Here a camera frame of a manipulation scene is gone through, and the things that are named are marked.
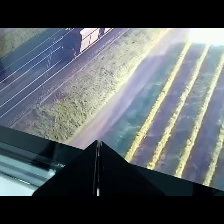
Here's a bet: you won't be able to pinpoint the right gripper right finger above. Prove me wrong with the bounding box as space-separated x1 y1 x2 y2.
98 140 167 197

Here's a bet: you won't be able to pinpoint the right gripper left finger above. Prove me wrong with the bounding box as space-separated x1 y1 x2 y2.
32 140 99 197

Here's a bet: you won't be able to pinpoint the silver frame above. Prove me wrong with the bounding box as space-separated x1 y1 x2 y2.
0 141 66 197

